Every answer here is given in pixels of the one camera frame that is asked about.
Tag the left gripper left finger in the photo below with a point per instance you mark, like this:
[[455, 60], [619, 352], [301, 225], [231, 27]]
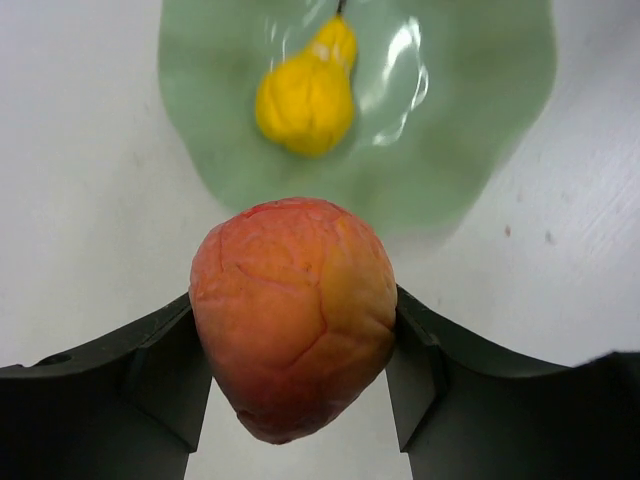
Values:
[[127, 405]]

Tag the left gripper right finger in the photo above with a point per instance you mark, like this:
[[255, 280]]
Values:
[[467, 408]]

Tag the yellow fake pear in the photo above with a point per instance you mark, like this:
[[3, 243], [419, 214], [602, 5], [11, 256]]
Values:
[[305, 104]]

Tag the green scalloped fruit bowl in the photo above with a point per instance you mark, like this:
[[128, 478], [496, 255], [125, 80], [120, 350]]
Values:
[[444, 92]]

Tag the red orange fake peach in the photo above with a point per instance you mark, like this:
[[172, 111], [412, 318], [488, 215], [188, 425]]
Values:
[[294, 302]]

